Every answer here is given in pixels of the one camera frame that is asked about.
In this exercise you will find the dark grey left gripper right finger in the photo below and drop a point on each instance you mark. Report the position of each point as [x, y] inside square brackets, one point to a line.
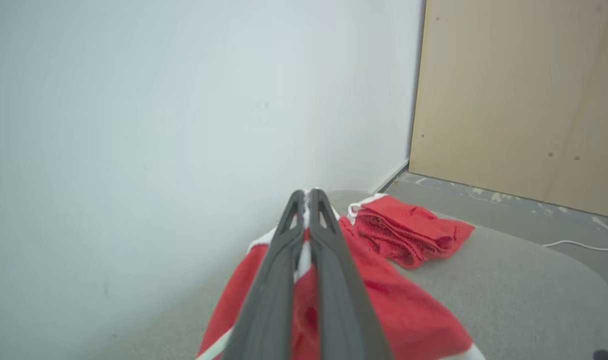
[344, 310]

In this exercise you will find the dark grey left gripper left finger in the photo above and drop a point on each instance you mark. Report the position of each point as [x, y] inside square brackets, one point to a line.
[271, 300]

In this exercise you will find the red and white shirt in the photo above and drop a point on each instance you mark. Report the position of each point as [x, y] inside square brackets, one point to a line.
[414, 315]

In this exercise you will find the red shorts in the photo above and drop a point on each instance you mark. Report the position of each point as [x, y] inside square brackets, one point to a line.
[414, 230]

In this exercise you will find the grey fabric sofa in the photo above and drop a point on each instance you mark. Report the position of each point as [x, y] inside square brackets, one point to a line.
[534, 300]

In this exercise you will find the light wooden panel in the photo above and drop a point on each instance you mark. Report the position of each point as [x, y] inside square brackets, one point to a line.
[519, 90]

